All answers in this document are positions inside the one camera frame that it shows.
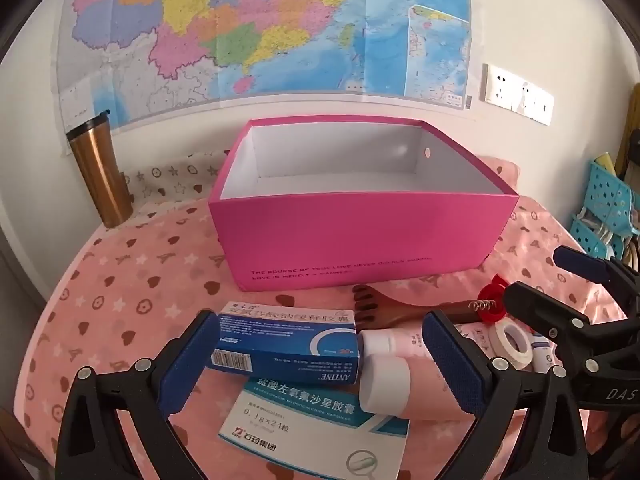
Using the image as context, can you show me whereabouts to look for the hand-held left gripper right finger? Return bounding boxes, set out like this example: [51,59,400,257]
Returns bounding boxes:
[421,309,591,480]

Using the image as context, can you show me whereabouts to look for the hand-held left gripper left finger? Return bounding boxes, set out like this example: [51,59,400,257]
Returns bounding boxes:
[54,310,218,480]

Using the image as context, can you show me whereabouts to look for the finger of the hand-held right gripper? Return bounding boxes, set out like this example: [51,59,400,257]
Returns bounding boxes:
[553,245,640,311]
[502,282,626,350]

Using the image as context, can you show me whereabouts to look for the red corkscrew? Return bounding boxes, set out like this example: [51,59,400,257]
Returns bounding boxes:
[462,274,508,323]

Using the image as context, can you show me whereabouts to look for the white tape roll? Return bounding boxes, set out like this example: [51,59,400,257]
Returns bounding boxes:
[487,320,538,368]

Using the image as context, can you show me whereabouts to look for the pale pink green-print tube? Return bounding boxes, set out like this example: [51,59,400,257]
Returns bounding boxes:
[359,324,496,361]

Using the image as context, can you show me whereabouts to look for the salmon pink tube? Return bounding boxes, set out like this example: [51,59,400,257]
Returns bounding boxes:
[357,352,476,420]

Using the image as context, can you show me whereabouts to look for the blue medicine box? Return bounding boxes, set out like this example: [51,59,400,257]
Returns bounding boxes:
[206,301,363,387]

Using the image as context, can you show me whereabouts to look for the white teal medicine box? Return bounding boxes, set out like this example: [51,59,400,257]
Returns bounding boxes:
[217,375,412,480]

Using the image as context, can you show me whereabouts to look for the pink cardboard box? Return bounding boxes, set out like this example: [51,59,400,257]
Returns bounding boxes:
[207,116,520,293]

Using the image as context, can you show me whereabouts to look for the blue plastic basket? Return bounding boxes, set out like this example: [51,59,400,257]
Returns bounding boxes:
[570,212,626,261]
[586,159,640,236]

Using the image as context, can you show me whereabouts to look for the small white blue box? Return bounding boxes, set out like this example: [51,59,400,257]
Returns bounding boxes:
[530,340,561,373]

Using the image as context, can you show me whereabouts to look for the pink printed blanket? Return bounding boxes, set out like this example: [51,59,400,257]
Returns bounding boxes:
[12,154,640,480]

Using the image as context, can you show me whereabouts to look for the yellow coat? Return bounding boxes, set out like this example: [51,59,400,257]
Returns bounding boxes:
[617,127,640,181]

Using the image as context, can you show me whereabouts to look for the cream star-print cloth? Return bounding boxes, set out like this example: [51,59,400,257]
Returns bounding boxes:
[117,149,233,211]

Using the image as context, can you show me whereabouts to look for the bronze travel tumbler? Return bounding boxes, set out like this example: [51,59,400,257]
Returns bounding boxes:
[66,110,135,228]

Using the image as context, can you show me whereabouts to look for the white cord bundle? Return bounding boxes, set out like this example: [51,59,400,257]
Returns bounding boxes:
[582,220,621,258]

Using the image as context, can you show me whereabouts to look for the white wall socket panel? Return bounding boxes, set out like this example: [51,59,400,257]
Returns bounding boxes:
[481,62,556,125]

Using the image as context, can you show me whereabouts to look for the colourful wall map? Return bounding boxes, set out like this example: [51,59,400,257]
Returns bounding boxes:
[50,0,473,156]

